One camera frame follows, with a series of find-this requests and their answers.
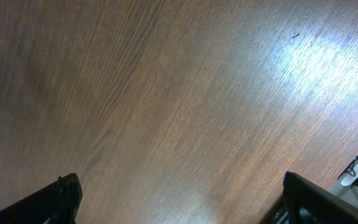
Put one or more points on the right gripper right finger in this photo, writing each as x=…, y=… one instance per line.
x=308, y=203

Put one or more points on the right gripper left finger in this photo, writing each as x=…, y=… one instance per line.
x=57, y=203

